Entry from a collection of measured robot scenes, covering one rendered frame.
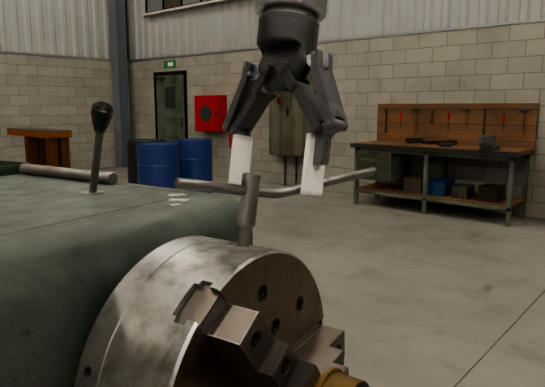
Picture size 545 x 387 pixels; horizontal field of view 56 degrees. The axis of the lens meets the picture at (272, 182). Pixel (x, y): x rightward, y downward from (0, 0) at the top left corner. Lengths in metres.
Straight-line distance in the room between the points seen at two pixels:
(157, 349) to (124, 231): 0.19
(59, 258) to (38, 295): 0.05
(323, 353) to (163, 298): 0.22
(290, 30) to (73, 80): 11.30
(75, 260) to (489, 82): 6.89
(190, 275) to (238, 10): 9.47
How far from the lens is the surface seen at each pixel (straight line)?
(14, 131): 10.11
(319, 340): 0.67
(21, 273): 0.57
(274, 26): 0.62
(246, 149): 0.68
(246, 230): 0.60
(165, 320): 0.52
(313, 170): 0.57
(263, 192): 0.61
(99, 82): 12.16
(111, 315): 0.56
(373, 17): 8.17
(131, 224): 0.67
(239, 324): 0.50
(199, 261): 0.56
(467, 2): 7.55
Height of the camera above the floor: 1.40
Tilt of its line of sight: 9 degrees down
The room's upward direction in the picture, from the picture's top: straight up
